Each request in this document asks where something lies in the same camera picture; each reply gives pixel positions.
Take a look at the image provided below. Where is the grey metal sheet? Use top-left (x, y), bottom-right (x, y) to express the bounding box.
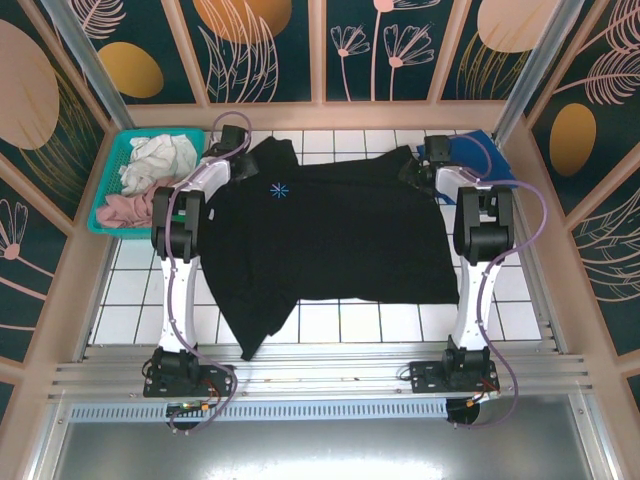
top-left (49, 419), bottom-right (601, 480)

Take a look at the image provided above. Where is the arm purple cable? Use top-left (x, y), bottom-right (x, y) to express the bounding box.
top-left (449, 132), bottom-right (551, 431)
top-left (164, 112), bottom-right (252, 436)

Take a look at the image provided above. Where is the small green circuit board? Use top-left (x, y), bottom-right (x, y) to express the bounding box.
top-left (166, 399), bottom-right (212, 417)

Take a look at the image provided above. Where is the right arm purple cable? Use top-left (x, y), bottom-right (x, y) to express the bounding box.
top-left (449, 132), bottom-right (551, 431)

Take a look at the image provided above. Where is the grey slotted cable duct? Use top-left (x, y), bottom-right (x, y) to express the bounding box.
top-left (67, 399), bottom-right (449, 422)

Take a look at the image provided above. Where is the teal plastic basket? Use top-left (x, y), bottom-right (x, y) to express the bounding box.
top-left (87, 128), bottom-right (207, 236)

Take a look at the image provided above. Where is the black t-shirt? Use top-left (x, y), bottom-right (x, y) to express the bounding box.
top-left (199, 135), bottom-right (460, 362)

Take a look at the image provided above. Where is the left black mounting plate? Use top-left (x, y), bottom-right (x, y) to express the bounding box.
top-left (143, 363), bottom-right (236, 399)

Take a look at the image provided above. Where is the pink t-shirt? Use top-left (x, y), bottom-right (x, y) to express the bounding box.
top-left (96, 183), bottom-right (156, 229)

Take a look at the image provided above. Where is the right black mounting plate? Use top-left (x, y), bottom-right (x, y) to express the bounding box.
top-left (408, 360), bottom-right (501, 396)

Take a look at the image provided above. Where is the left aluminium post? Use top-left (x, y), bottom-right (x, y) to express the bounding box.
top-left (39, 0), bottom-right (147, 154)

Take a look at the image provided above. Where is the folded blue t-shirt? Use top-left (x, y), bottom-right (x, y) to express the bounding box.
top-left (414, 128), bottom-right (519, 181)

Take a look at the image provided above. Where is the right aluminium post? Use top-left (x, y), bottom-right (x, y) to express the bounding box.
top-left (492, 0), bottom-right (574, 146)

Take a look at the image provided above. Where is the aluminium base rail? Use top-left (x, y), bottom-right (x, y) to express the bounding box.
top-left (47, 343), bottom-right (596, 401)

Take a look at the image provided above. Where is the aluminium post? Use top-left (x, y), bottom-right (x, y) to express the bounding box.
top-left (492, 0), bottom-right (574, 146)
top-left (39, 0), bottom-right (147, 154)

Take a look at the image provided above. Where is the white t-shirt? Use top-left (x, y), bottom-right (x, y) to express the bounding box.
top-left (118, 134), bottom-right (197, 197)

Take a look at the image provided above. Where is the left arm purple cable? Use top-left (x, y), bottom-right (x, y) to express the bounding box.
top-left (164, 112), bottom-right (252, 436)

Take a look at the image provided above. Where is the black mounting plate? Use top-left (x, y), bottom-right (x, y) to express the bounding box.
top-left (143, 363), bottom-right (236, 399)
top-left (408, 360), bottom-right (501, 396)

